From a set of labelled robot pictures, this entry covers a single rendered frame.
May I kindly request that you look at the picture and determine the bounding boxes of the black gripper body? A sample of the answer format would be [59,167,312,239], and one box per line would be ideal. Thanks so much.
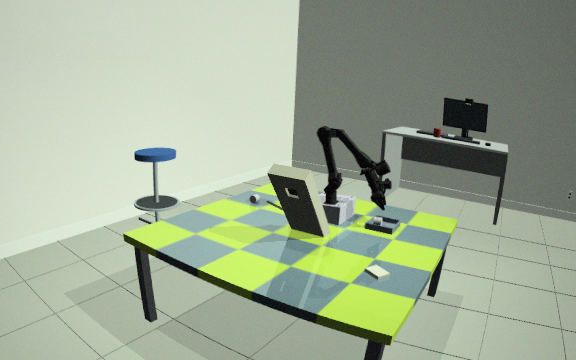
[368,178,383,201]

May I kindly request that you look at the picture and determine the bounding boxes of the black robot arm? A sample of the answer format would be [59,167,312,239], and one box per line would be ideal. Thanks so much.
[317,126,392,205]

